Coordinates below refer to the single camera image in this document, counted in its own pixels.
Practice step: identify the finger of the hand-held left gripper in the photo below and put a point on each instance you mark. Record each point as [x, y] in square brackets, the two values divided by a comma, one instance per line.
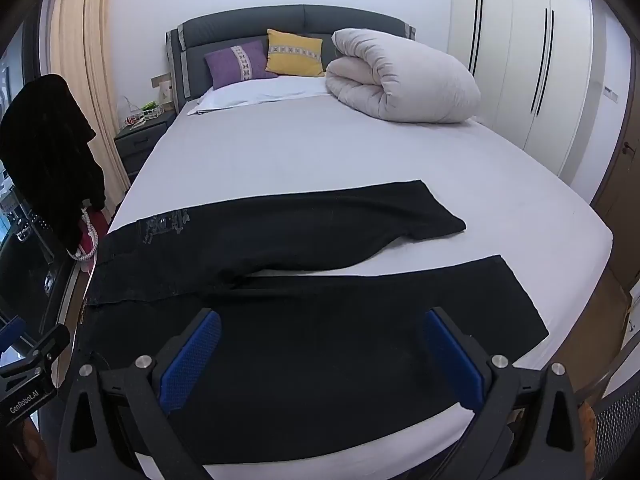
[42, 342]

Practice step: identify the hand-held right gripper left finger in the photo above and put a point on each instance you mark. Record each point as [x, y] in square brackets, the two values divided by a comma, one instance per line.
[192, 360]

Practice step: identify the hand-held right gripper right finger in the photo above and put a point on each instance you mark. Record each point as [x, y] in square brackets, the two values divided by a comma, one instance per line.
[452, 365]

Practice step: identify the black pants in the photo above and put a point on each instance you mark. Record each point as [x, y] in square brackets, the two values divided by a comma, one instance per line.
[310, 310]

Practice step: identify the grey mesh chair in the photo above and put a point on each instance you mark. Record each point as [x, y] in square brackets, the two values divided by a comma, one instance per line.
[615, 420]

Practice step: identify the black hanging jacket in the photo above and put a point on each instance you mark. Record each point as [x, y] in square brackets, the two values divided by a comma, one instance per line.
[47, 160]

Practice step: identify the grey nightstand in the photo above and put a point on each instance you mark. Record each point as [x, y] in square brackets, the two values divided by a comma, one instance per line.
[137, 142]

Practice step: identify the brown wooden door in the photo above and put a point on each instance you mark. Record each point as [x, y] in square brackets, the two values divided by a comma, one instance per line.
[617, 195]

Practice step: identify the bed with white sheet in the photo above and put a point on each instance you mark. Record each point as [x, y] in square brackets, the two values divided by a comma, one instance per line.
[310, 145]

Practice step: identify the white flat pillow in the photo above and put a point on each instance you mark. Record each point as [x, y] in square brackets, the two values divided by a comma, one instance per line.
[260, 91]

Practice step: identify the beige curtain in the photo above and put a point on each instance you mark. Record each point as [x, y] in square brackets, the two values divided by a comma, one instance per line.
[80, 60]

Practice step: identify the folded white duvet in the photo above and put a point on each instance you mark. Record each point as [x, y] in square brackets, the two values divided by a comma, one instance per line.
[405, 77]

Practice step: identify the purple pillow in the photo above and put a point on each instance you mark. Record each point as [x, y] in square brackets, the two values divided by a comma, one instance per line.
[237, 62]

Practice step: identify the white wardrobe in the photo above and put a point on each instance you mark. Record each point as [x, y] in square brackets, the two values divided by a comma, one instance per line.
[515, 60]

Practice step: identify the yellow pillow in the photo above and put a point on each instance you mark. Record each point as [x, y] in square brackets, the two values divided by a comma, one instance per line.
[295, 54]

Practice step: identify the grey padded headboard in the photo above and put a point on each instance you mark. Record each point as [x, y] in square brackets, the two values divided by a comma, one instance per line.
[240, 27]

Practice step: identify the wall socket panel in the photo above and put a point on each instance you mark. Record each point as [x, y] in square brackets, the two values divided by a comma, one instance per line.
[162, 80]

